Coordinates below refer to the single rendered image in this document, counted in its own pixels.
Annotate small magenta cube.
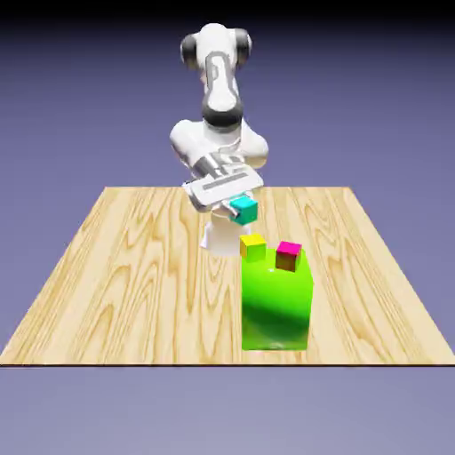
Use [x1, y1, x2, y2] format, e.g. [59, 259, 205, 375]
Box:
[275, 240, 303, 273]

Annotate small yellow cube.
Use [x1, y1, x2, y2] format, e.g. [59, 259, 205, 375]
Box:
[238, 233, 267, 264]

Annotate large green box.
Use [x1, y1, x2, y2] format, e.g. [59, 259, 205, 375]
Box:
[240, 247, 315, 352]

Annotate small cyan cube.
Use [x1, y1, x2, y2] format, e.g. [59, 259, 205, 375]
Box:
[228, 196, 259, 227]

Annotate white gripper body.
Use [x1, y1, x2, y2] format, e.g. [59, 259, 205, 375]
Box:
[181, 168, 265, 214]

